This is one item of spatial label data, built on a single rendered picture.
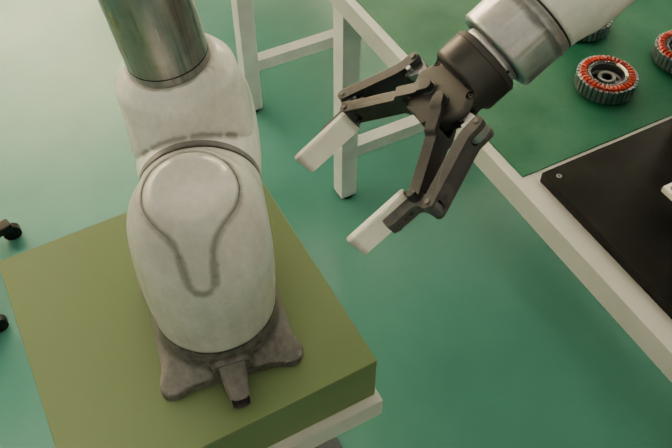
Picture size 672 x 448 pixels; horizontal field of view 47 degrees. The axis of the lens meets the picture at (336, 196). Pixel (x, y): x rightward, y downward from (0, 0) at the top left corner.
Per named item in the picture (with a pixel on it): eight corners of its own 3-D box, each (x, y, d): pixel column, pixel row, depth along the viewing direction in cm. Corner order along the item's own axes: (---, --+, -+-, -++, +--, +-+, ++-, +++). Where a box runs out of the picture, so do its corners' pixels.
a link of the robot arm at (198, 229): (150, 364, 93) (106, 254, 76) (150, 244, 104) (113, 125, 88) (285, 346, 94) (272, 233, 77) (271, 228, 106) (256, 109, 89)
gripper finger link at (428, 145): (450, 113, 77) (463, 112, 76) (422, 215, 73) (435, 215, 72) (431, 91, 74) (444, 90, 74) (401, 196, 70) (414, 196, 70)
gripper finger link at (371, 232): (417, 202, 74) (420, 207, 73) (362, 250, 75) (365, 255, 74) (401, 187, 72) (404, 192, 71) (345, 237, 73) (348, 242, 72)
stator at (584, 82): (589, 111, 143) (594, 95, 140) (563, 73, 150) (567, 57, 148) (644, 101, 145) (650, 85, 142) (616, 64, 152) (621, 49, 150)
